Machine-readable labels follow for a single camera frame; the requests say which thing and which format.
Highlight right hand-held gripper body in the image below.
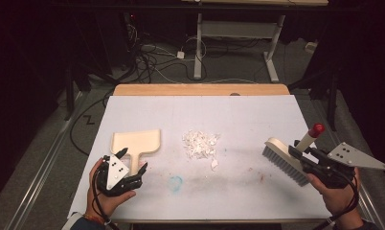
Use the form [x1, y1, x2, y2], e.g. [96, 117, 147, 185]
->
[300, 141, 385, 189]

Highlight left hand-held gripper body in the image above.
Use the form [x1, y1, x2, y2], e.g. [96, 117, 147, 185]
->
[96, 154, 144, 197]

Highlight cream brush with red-tipped handle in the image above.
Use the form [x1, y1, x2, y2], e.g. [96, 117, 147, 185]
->
[261, 123, 327, 188]

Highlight cream plastic dustpan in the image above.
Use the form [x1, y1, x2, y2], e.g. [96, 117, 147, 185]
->
[109, 128, 162, 177]

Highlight pile of white paper scraps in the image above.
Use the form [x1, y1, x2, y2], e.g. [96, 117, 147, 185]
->
[181, 128, 220, 173]

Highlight person's left hand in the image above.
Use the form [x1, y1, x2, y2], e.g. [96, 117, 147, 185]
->
[84, 158, 137, 221]

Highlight person's right hand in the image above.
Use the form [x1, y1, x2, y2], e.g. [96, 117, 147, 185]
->
[306, 167, 361, 219]

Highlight black metal stand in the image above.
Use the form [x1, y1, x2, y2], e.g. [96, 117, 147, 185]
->
[63, 61, 78, 122]

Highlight white table cover sheet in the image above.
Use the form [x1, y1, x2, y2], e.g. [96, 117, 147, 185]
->
[67, 94, 333, 222]

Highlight white power strip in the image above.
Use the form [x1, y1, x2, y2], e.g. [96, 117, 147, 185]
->
[305, 41, 319, 54]

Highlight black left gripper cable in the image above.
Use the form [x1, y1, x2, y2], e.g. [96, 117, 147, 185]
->
[90, 166, 120, 230]

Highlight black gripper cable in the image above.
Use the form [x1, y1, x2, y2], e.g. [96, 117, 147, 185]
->
[90, 166, 120, 230]
[321, 171, 361, 230]

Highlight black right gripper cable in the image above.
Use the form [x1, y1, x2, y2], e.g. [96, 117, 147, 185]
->
[321, 171, 361, 230]

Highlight long black floor cable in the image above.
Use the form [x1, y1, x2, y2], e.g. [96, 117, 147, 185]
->
[69, 94, 113, 157]

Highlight metal floor rail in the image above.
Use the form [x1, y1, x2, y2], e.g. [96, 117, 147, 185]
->
[311, 95, 385, 230]
[5, 90, 90, 230]

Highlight tangle of black floor cables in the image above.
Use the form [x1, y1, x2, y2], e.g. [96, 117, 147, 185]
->
[123, 12, 209, 84]

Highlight white metal desk frame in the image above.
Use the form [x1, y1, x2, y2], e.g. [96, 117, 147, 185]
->
[180, 0, 329, 83]

